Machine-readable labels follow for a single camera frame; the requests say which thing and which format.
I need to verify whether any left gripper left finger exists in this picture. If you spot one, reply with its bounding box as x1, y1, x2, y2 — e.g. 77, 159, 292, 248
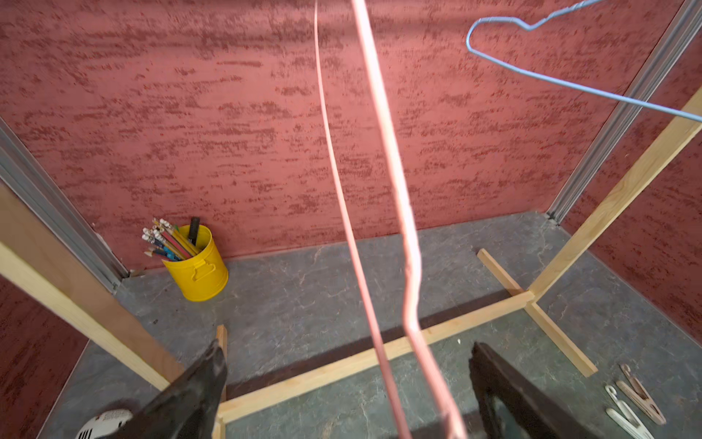
110, 340, 228, 439

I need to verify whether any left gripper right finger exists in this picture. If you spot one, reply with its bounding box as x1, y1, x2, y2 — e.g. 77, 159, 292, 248
469, 342, 597, 438

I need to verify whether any pink wire hanger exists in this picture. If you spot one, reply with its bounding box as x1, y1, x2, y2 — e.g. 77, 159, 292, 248
314, 1, 468, 438

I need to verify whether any white clothespin top striped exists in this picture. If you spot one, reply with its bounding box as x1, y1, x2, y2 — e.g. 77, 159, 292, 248
604, 385, 654, 439

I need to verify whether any pink clothespin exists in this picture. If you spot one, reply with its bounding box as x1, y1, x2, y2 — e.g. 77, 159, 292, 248
616, 364, 667, 425

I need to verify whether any light blue wire hanger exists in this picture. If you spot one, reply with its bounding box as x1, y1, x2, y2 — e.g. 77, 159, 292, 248
465, 0, 701, 123

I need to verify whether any yellow pencil cup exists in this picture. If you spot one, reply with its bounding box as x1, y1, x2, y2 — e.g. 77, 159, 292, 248
142, 217, 230, 303

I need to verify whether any wooden clothes rack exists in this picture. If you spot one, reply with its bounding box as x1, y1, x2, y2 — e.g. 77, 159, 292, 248
1, 117, 701, 424

